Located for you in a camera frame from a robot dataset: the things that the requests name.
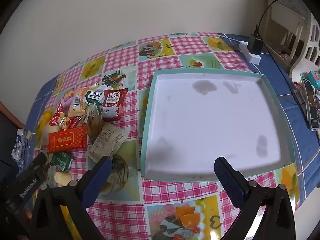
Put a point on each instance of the green and white snack packet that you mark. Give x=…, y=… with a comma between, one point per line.
x=93, y=96

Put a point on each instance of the small green snack packet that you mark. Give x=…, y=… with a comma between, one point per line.
x=62, y=161

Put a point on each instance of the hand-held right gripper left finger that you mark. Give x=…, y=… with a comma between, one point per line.
x=105, y=170

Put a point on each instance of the white tray with teal rim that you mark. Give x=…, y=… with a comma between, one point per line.
x=212, y=120

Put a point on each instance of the cream round candy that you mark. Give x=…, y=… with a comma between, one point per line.
x=62, y=178

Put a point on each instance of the blue and white packet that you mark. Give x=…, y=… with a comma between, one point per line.
x=18, y=146

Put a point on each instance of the purple snack packet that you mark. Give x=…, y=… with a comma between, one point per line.
x=67, y=97

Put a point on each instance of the red-brown wooden rail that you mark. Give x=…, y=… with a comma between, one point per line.
x=11, y=116

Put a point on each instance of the white plastic chair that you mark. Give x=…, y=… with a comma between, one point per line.
x=303, y=62

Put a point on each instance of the orange-red snack packet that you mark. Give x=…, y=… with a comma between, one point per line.
x=67, y=141

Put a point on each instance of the beige paper snack packet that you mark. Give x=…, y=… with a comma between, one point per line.
x=107, y=142

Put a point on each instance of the yellow snack packet with barcode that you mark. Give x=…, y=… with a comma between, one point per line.
x=77, y=105

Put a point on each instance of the red foil candy packet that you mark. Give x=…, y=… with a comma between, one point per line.
x=57, y=115

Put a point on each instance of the black charger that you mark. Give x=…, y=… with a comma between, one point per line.
x=255, y=45

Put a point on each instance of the white power strip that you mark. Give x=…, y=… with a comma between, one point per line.
x=253, y=58

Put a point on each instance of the pink checked fruit-print tablecloth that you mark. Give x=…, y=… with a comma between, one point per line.
x=165, y=65

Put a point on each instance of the clear packet with brown snack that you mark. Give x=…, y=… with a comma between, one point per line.
x=95, y=130

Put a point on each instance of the white wooden frame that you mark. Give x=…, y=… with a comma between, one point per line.
x=298, y=30

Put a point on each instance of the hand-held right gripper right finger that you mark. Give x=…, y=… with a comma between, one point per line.
x=226, y=177

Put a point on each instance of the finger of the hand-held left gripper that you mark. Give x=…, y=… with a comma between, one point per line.
x=38, y=167

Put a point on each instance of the dark red snack packet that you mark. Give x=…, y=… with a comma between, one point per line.
x=112, y=105

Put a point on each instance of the teal plastic object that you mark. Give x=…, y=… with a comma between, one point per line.
x=313, y=76

